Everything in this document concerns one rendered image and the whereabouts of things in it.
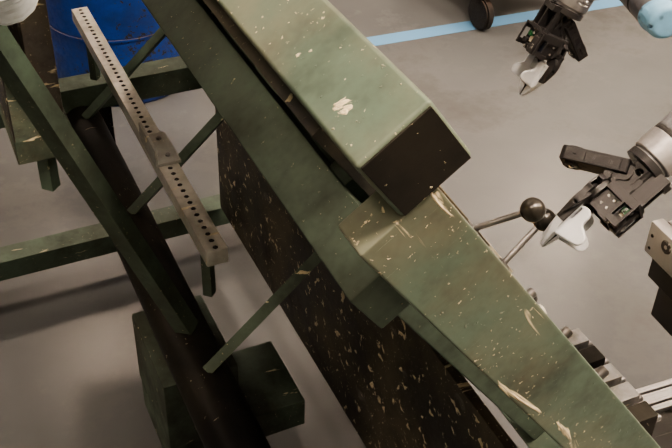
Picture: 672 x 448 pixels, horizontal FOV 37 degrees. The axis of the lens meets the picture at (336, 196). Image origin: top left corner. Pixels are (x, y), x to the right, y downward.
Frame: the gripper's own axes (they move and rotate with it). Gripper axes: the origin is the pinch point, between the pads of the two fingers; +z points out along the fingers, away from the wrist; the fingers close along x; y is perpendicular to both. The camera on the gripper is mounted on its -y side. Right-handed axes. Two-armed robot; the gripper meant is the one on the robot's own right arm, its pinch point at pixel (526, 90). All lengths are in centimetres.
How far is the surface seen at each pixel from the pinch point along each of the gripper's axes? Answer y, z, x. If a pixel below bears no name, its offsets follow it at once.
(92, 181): 79, 51, -10
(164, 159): 52, 59, -41
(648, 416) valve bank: -34, 44, 51
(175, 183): 51, 59, -32
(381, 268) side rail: 84, -1, 86
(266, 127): 80, 5, 45
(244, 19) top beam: 95, -12, 53
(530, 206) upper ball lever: 45, -2, 62
